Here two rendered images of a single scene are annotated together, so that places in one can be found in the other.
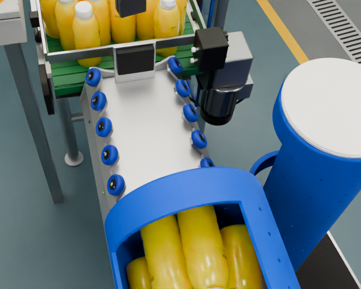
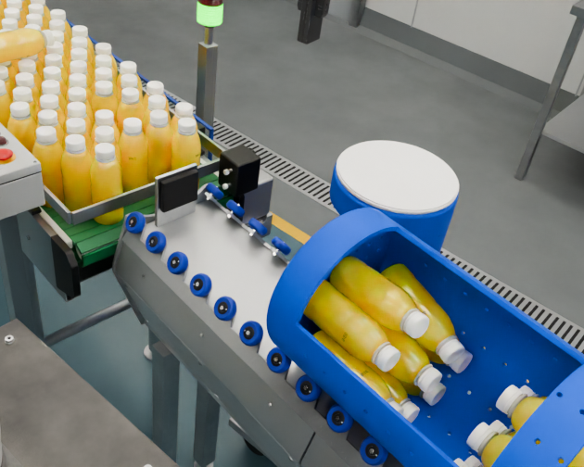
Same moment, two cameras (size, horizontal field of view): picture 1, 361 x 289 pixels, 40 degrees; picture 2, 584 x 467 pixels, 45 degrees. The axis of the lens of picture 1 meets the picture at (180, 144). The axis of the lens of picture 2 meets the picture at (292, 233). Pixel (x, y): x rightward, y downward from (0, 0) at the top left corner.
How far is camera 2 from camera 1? 58 cm
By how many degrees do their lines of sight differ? 25
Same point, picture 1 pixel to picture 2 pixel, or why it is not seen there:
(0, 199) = not seen: outside the picture
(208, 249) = (386, 283)
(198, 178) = (355, 217)
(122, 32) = (138, 178)
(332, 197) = not seen: hidden behind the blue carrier
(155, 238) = (328, 300)
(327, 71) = (368, 152)
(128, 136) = (202, 269)
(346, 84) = (390, 158)
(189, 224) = (353, 275)
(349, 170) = (432, 228)
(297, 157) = not seen: hidden behind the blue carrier
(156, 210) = (335, 253)
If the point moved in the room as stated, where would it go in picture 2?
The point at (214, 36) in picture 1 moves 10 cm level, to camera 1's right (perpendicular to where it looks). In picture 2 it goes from (242, 153) to (282, 149)
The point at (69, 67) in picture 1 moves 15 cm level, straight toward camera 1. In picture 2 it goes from (89, 230) to (127, 270)
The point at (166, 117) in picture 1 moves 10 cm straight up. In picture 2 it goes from (230, 242) to (234, 204)
